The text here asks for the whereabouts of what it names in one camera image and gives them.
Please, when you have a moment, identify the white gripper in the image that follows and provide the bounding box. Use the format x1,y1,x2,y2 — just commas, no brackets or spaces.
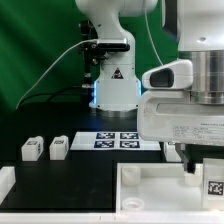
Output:
137,90,224,174

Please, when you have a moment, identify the white square table top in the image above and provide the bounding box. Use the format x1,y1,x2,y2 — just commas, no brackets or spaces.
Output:
116,163,203,213

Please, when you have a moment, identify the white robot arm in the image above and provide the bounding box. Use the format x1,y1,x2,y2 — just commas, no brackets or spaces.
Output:
75,0,224,146

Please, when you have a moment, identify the left white obstacle block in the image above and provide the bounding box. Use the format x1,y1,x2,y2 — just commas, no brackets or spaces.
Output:
0,166,16,205

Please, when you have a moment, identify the white marker base plate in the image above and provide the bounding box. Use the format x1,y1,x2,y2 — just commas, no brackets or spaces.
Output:
71,132,160,151

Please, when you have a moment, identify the black camera stand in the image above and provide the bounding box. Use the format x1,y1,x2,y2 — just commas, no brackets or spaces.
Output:
78,20,97,88

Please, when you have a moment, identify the grey camera on stand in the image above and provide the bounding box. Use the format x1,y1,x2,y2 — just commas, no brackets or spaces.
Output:
97,38,130,52

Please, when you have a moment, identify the black cable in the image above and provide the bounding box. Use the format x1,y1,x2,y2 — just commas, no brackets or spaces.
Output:
19,86,92,107

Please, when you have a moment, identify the white cable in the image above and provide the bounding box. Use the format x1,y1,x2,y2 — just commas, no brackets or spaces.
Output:
15,39,98,110

